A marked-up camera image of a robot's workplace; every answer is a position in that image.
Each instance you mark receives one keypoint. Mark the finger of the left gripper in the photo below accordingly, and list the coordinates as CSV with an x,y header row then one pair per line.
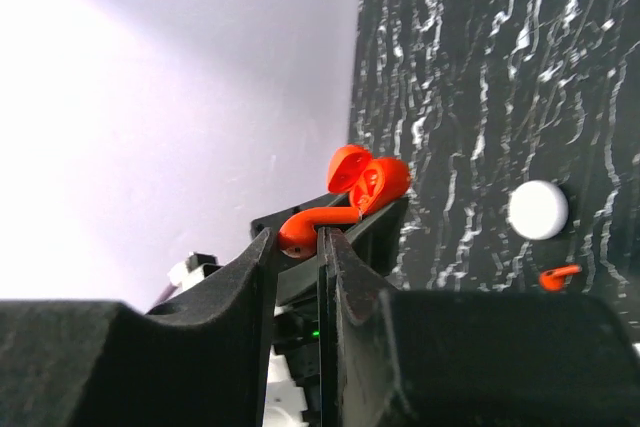
x,y
375,240

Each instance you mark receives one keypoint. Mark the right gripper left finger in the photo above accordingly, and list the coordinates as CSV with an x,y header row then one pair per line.
x,y
199,359

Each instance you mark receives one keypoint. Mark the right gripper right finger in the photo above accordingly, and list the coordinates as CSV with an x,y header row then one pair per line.
x,y
439,358

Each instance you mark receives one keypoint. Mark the orange earbud charging case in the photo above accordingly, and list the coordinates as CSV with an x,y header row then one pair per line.
x,y
370,183

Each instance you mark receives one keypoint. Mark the orange earbud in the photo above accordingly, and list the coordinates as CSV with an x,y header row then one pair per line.
x,y
297,238
554,280

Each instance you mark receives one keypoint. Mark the white round disc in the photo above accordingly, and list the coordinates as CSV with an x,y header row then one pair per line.
x,y
537,210

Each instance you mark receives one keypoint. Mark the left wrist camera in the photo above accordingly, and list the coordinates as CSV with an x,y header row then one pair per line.
x,y
284,401

